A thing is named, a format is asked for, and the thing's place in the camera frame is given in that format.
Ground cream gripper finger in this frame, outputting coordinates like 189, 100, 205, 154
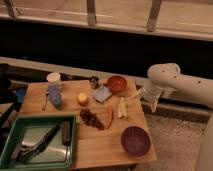
150, 101, 157, 113
133, 88, 143, 98

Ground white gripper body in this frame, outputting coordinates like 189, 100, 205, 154
142, 82, 163, 102

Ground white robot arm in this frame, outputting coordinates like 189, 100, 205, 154
136, 63, 213, 171

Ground yellow apple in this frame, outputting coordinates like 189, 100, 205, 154
77, 93, 89, 106

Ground red bowl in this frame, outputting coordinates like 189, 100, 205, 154
107, 75, 127, 93

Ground red chili pepper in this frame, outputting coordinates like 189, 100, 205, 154
105, 107, 113, 129

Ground purple bowl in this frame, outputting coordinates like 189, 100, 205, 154
121, 126, 151, 157

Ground wooden board table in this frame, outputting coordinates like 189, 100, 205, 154
19, 78, 157, 169

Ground small metal cup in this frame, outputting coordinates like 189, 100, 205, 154
89, 76, 99, 89

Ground dark brush block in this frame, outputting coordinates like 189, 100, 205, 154
62, 121, 71, 146

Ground white cup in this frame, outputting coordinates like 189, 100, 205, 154
47, 72, 61, 86

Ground small fork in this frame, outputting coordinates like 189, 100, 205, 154
42, 93, 49, 111

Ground green tray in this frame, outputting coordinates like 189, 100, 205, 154
0, 115, 76, 171

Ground black tongs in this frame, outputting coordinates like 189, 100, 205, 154
11, 123, 60, 163

